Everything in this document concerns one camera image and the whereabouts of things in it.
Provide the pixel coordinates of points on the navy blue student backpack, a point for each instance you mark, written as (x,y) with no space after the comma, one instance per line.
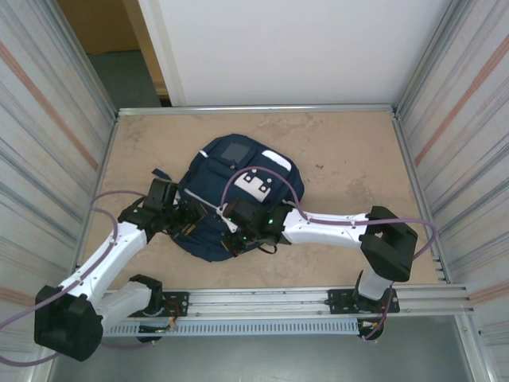
(207,175)

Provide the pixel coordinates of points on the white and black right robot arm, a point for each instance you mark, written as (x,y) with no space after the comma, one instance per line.
(338,235)

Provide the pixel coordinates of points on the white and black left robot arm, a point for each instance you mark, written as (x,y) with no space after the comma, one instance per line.
(107,258)

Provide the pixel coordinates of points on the grey metal shelf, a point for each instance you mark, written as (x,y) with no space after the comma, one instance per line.
(258,362)

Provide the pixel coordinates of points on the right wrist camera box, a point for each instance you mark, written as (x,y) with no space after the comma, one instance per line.
(230,224)

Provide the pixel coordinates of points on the aluminium table side rail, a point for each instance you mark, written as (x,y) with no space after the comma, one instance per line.
(106,159)
(409,159)

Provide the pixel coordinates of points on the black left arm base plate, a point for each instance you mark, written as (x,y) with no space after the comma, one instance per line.
(177,304)

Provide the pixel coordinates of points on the aluminium frame post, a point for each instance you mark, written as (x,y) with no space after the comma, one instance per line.
(104,95)
(413,79)

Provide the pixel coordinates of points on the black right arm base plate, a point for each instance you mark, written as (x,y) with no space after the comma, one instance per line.
(340,302)

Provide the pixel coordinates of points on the aluminium table end rail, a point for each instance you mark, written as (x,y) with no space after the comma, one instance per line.
(338,108)

